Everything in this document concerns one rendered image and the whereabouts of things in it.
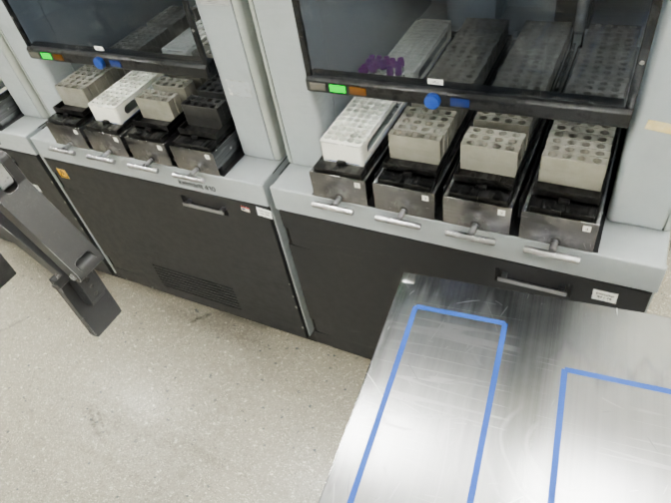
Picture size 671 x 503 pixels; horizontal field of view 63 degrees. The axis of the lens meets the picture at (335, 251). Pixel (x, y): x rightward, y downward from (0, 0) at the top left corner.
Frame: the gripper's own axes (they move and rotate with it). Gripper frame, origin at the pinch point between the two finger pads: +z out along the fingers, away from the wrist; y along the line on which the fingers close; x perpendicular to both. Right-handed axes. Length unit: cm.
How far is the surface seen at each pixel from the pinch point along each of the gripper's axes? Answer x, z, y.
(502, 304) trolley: 42, 38, 31
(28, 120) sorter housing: 74, 46, -124
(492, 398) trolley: 25, 38, 34
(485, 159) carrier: 74, 35, 20
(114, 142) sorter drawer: 66, 41, -77
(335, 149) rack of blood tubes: 70, 35, -11
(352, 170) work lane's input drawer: 68, 38, -7
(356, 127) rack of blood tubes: 76, 33, -9
